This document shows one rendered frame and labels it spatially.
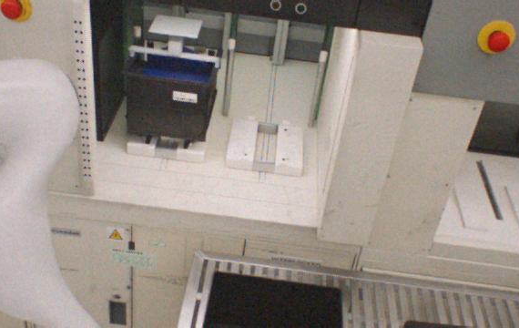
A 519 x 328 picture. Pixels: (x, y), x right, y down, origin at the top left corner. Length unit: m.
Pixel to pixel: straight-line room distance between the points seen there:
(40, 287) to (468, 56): 0.92
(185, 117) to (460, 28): 0.73
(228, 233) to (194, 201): 0.12
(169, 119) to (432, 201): 0.70
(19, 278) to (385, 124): 0.82
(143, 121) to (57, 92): 0.93
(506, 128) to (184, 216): 1.00
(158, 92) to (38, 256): 0.89
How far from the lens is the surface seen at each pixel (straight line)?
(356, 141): 1.41
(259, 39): 2.34
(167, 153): 1.77
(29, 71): 0.82
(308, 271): 1.66
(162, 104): 1.69
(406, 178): 1.54
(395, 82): 1.34
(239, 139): 1.83
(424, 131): 1.47
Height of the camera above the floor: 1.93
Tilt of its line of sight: 36 degrees down
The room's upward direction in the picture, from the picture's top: 8 degrees clockwise
